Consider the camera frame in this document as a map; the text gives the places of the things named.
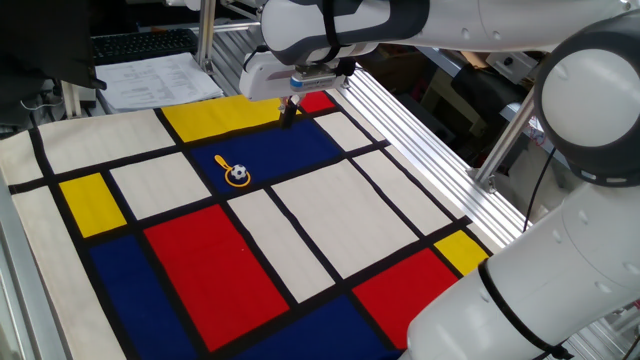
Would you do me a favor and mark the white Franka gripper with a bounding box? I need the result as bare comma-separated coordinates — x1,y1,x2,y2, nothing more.
238,49,352,129

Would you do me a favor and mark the yellow bubble ring wand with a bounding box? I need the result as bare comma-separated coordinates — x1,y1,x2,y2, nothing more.
213,154,252,189

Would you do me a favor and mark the Mondrian pattern cloth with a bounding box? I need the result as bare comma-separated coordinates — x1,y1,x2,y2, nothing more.
0,89,494,360

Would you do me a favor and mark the stack of printed papers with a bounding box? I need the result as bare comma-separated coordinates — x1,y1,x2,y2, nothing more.
94,52,225,114

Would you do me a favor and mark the black computer keyboard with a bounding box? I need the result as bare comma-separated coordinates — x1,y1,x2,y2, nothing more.
91,28,200,66

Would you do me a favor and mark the white box with knob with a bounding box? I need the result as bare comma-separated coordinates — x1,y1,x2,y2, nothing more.
484,49,540,84

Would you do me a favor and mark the black monitor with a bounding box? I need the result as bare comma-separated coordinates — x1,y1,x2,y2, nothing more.
0,0,108,92

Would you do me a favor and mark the upright aluminium profile post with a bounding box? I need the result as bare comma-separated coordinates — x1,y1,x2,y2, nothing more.
196,0,218,74

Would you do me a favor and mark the slanted aluminium profile post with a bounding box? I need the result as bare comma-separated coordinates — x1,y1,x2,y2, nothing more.
469,89,537,194

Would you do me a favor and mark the short aluminium profile post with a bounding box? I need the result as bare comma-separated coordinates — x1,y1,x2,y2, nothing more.
61,79,84,120

